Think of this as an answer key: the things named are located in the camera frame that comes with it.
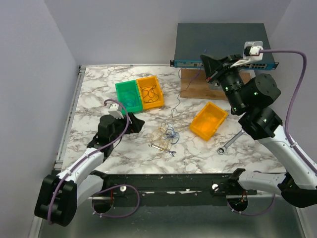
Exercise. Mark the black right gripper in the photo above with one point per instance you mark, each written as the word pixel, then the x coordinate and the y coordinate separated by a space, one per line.
pixel 211 64

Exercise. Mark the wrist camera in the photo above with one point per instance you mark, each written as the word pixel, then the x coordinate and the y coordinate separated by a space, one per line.
pixel 251 53
pixel 115 110

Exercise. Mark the loose yellow plastic bin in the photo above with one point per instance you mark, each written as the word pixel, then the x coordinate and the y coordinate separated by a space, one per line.
pixel 207 121

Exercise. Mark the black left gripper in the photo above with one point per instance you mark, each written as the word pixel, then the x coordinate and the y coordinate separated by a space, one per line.
pixel 135 126

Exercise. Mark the blue network switch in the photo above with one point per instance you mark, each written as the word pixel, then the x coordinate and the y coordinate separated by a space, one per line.
pixel 214 39

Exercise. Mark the black mounting rail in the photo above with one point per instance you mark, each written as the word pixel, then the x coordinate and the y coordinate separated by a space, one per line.
pixel 160 190

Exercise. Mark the silver ratchet wrench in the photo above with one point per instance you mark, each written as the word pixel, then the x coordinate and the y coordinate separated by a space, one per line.
pixel 221 150

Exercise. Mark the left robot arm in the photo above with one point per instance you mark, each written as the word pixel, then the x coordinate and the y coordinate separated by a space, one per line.
pixel 61 194

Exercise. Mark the green plastic bin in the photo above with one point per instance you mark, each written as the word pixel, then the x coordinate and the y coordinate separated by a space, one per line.
pixel 128 94

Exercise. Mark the wooden base board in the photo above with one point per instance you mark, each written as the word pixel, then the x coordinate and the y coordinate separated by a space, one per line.
pixel 197 88

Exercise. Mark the small silver open-end wrench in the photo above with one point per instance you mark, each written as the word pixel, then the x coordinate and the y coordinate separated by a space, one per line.
pixel 170 152

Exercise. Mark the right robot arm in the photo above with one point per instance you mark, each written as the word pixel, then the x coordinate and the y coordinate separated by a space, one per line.
pixel 298 185

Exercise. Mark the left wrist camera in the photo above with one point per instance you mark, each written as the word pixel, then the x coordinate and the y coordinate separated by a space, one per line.
pixel 115 110

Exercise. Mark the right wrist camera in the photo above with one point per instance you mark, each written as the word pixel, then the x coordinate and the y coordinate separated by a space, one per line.
pixel 251 53

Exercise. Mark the orange plastic bin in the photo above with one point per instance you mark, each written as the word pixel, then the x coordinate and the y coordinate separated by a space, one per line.
pixel 150 92

